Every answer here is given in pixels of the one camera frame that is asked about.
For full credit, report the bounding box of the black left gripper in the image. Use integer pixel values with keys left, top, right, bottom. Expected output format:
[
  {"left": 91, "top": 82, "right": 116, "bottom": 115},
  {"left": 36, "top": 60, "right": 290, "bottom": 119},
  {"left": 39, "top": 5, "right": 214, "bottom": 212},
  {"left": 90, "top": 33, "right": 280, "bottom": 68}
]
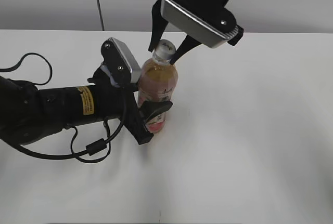
[{"left": 88, "top": 68, "right": 173, "bottom": 145}]

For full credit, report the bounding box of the white bottle cap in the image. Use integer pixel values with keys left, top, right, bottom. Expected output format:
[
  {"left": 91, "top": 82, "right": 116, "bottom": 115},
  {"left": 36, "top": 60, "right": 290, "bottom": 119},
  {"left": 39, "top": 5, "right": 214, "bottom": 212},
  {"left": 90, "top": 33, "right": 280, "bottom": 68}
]
[{"left": 155, "top": 39, "right": 176, "bottom": 60}]

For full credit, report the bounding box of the peach oolong tea bottle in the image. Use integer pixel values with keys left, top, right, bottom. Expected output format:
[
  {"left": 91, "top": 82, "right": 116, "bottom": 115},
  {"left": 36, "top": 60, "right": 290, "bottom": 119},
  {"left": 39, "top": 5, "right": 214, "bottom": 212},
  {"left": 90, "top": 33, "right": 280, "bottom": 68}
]
[{"left": 137, "top": 39, "right": 180, "bottom": 134}]

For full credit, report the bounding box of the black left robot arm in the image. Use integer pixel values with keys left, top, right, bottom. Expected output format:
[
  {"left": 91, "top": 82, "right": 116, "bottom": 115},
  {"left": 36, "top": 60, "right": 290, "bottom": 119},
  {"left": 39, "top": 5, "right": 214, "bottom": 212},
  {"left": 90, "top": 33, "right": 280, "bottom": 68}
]
[{"left": 1, "top": 69, "right": 173, "bottom": 145}]

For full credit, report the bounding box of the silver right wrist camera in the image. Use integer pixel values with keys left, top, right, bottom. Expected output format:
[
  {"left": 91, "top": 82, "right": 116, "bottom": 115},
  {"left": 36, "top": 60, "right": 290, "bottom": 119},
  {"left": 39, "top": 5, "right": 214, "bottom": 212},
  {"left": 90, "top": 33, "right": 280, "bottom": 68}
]
[{"left": 161, "top": 0, "right": 239, "bottom": 48}]

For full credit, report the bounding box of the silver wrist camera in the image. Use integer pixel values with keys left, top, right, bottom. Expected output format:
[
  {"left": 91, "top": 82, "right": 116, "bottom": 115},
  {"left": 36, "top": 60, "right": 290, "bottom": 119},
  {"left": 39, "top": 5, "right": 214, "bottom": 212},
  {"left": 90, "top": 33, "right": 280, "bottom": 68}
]
[
  {"left": 99, "top": 37, "right": 141, "bottom": 88},
  {"left": 161, "top": 0, "right": 239, "bottom": 48}
]

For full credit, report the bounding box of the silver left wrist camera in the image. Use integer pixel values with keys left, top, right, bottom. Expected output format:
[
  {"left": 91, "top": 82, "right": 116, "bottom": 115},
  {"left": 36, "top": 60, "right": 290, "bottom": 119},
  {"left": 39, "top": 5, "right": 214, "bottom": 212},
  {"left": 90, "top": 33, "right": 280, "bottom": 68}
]
[{"left": 99, "top": 37, "right": 141, "bottom": 88}]

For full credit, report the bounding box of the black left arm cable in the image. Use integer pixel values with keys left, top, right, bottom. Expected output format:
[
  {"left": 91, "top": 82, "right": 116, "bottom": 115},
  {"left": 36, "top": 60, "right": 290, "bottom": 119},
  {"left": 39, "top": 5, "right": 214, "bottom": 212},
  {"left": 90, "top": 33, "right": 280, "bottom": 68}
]
[{"left": 0, "top": 52, "right": 128, "bottom": 164}]

